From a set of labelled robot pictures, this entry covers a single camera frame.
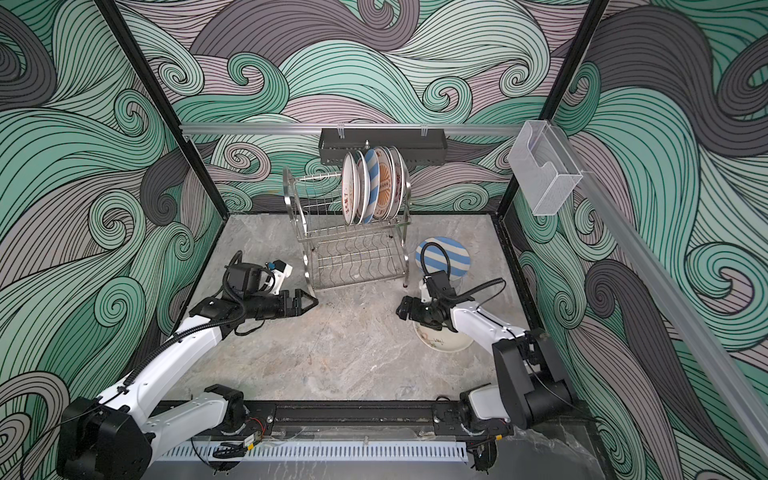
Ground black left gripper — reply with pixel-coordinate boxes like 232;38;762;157
245;289;319;321

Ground cream plate small drawings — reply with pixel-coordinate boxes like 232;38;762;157
414;324;474;353

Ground white plate red characters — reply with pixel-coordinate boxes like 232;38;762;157
396;149;411;216

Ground white plate teal red rim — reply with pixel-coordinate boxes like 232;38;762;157
353;151;370;225

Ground sunburst plate red green rim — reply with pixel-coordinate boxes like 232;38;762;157
341;153;359;225

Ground blue cream striped plate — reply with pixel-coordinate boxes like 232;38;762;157
363;149;380;224

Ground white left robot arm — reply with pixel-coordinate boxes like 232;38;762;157
56;289;318;479

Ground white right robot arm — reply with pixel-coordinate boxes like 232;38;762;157
396;271;576;435

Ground steel two-tier dish rack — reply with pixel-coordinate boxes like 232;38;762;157
282;168;411;293

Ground blue white striped plate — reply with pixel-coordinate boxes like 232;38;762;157
414;236;471;280

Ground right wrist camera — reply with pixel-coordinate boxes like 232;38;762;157
419;280;432;304

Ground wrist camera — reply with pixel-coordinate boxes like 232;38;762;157
266;260;293;295
419;280;432;304

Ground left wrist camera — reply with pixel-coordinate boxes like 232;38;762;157
266;260;293;295

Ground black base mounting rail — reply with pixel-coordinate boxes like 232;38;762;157
178;397;514;440

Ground white slotted cable duct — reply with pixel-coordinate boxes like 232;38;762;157
159;440;469;464

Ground black wall-mounted tray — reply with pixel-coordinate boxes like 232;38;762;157
318;127;448;167

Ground clear acrylic wall holder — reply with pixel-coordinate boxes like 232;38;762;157
507;120;583;216

